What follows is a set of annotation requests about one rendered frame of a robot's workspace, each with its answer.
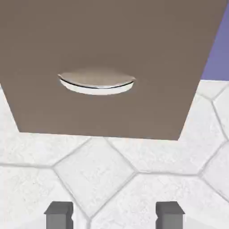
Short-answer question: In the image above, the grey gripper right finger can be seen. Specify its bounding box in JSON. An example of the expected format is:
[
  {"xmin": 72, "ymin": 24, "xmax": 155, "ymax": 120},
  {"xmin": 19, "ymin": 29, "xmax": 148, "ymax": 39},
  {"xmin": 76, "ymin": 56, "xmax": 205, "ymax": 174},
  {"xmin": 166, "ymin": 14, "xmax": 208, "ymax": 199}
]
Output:
[{"xmin": 155, "ymin": 201, "xmax": 186, "ymax": 229}]

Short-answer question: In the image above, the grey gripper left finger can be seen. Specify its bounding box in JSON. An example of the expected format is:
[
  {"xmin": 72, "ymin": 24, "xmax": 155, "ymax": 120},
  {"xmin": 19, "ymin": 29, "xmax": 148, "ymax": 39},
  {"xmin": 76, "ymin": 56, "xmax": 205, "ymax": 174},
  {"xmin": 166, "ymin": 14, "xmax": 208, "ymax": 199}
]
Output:
[{"xmin": 44, "ymin": 201, "xmax": 74, "ymax": 229}]

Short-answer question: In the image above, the taupe painted cabinet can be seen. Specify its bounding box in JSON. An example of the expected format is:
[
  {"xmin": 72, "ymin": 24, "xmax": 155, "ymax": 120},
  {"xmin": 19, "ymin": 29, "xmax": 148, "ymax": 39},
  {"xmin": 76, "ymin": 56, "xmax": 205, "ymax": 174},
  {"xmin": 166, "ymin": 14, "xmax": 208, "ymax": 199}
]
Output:
[{"xmin": 0, "ymin": 0, "xmax": 228, "ymax": 141}]

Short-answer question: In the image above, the curved silver drawer handle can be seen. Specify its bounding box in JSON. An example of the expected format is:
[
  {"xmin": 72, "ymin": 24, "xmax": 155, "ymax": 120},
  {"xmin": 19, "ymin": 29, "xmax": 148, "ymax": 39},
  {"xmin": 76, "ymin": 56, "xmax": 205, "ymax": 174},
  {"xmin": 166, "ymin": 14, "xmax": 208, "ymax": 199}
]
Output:
[{"xmin": 57, "ymin": 68, "xmax": 136, "ymax": 96}]

